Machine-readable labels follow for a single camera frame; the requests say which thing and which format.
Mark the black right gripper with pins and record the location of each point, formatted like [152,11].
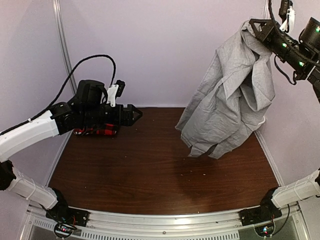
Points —
[266,33]

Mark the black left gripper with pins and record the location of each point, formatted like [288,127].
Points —
[127,121]

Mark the grey long sleeve shirt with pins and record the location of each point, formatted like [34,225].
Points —
[232,98]

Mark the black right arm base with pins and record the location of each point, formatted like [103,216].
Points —
[262,218]

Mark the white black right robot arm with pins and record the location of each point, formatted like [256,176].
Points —
[290,138]

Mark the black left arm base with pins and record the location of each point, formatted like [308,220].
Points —
[66,226]

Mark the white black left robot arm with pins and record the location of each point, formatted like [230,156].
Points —
[91,108]

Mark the red black plaid shirt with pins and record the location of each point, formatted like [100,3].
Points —
[103,130]

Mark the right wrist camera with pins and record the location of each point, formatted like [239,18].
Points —
[287,15]

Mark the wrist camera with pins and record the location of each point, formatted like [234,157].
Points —
[115,91]
[287,15]

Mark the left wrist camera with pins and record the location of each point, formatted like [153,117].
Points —
[115,91]

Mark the aluminium front rail frame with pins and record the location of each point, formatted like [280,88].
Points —
[221,225]

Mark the left aluminium corner post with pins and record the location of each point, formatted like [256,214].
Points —
[61,35]

